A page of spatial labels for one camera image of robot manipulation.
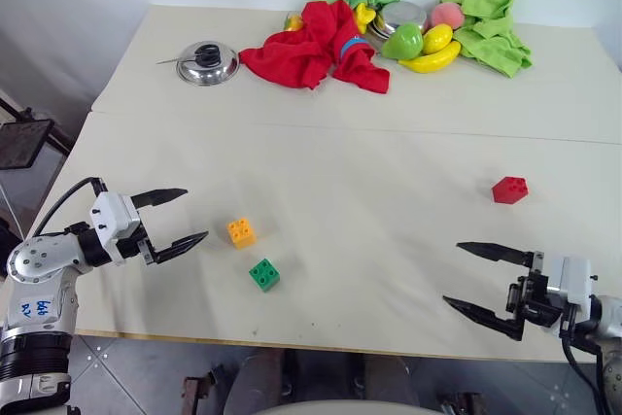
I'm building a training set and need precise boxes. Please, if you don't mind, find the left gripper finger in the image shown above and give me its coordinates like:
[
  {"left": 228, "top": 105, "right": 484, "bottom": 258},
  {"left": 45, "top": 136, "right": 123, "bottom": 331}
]
[
  {"left": 153, "top": 230, "right": 210, "bottom": 266},
  {"left": 131, "top": 188, "right": 190, "bottom": 211}
]

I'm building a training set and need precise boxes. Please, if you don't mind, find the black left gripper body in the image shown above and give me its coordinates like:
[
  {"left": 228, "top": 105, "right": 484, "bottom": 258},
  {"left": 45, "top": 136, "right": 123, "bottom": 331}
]
[{"left": 116, "top": 225, "right": 160, "bottom": 268}]

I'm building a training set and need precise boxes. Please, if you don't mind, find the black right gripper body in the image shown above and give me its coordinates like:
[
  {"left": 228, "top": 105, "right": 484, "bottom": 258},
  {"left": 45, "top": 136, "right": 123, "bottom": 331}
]
[{"left": 504, "top": 249, "right": 566, "bottom": 334}]

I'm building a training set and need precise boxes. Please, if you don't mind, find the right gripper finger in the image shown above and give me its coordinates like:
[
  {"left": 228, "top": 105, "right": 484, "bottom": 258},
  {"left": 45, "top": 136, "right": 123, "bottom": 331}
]
[
  {"left": 441, "top": 294, "right": 527, "bottom": 343},
  {"left": 455, "top": 240, "right": 536, "bottom": 268}
]

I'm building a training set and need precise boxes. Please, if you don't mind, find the red toy brick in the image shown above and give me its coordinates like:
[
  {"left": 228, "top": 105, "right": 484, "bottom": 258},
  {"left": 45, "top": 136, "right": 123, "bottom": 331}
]
[{"left": 491, "top": 175, "right": 531, "bottom": 205}]

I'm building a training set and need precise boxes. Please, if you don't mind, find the orange toy brick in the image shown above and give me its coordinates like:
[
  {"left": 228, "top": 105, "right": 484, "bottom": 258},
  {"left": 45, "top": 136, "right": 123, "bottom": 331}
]
[{"left": 225, "top": 216, "right": 258, "bottom": 251}]

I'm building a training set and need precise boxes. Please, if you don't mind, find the green toy brick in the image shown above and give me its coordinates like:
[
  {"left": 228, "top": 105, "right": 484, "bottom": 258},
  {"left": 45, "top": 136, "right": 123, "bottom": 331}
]
[{"left": 248, "top": 257, "right": 282, "bottom": 294}]

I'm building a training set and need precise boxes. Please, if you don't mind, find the black metal stand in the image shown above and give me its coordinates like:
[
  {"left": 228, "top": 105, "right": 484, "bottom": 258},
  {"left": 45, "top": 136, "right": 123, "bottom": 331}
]
[{"left": 0, "top": 95, "right": 75, "bottom": 156}]

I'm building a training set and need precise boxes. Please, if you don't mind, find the steel pot lid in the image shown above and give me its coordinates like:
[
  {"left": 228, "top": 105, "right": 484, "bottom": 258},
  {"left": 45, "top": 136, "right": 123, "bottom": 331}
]
[{"left": 175, "top": 41, "right": 241, "bottom": 88}]

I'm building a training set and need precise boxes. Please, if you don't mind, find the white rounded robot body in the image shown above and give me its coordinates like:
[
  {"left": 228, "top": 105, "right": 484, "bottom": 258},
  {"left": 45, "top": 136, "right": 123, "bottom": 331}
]
[{"left": 260, "top": 399, "right": 441, "bottom": 415}]

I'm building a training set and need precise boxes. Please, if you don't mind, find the yellow toy banana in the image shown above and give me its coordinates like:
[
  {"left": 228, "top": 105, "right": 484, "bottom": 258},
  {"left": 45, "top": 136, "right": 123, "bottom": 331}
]
[{"left": 397, "top": 40, "right": 463, "bottom": 74}]

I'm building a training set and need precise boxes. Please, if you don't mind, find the red cloth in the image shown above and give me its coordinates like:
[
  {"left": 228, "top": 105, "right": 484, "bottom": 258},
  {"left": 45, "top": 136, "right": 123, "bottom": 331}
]
[{"left": 238, "top": 0, "right": 392, "bottom": 95}]

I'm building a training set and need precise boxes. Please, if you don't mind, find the yellow toy lemon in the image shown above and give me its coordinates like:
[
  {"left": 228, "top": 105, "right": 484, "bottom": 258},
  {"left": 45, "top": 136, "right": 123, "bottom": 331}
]
[{"left": 420, "top": 23, "right": 455, "bottom": 57}]

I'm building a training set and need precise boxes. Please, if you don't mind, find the orange yellow toy fruit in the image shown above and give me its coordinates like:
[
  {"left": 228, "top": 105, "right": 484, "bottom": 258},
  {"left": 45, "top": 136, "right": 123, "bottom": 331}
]
[{"left": 282, "top": 13, "right": 307, "bottom": 34}]

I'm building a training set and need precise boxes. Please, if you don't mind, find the light green cloth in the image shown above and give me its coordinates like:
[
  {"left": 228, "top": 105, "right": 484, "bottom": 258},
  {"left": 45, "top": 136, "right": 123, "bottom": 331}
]
[{"left": 438, "top": 0, "right": 535, "bottom": 80}]

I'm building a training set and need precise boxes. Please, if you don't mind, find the green toy pear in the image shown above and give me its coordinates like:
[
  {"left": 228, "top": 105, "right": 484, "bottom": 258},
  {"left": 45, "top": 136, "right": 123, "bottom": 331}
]
[{"left": 380, "top": 22, "right": 426, "bottom": 61}]

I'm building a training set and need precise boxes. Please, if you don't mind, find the pink toy peach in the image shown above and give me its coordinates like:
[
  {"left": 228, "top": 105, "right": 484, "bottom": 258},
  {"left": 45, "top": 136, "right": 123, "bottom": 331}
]
[{"left": 428, "top": 2, "right": 467, "bottom": 32}]

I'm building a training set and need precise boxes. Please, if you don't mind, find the steel bowl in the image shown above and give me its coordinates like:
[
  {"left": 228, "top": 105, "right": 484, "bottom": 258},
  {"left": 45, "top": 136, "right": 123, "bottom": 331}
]
[{"left": 369, "top": 0, "right": 430, "bottom": 42}]

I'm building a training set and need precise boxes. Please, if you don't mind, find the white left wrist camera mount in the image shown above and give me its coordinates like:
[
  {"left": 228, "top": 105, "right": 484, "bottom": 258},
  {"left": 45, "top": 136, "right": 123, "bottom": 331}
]
[{"left": 88, "top": 191, "right": 143, "bottom": 266}]

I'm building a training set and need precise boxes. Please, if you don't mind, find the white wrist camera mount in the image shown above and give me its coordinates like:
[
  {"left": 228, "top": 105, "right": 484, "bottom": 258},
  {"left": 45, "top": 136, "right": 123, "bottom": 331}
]
[
  {"left": 544, "top": 253, "right": 595, "bottom": 310},
  {"left": 88, "top": 191, "right": 143, "bottom": 266}
]

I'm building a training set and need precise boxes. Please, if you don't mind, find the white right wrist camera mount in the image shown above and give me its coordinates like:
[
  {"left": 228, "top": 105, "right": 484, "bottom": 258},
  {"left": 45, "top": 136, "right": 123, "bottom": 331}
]
[{"left": 544, "top": 253, "right": 595, "bottom": 310}]

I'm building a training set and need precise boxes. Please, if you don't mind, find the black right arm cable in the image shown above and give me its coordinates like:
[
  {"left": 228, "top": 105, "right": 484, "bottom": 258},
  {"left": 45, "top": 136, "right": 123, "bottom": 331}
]
[{"left": 560, "top": 329, "right": 611, "bottom": 415}]

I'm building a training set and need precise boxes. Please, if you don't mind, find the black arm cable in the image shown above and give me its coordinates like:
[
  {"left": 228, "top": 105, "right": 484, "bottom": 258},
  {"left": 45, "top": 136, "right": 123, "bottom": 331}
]
[
  {"left": 29, "top": 176, "right": 107, "bottom": 241},
  {"left": 560, "top": 329, "right": 611, "bottom": 415}
]

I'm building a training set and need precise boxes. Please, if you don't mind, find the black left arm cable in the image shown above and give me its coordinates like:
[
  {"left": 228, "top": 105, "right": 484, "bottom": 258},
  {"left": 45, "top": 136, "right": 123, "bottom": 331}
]
[{"left": 29, "top": 176, "right": 107, "bottom": 241}]

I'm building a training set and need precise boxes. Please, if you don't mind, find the rusty metal bracket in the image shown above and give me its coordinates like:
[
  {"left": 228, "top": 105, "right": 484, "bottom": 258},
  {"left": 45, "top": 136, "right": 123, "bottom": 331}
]
[{"left": 181, "top": 363, "right": 225, "bottom": 414}]

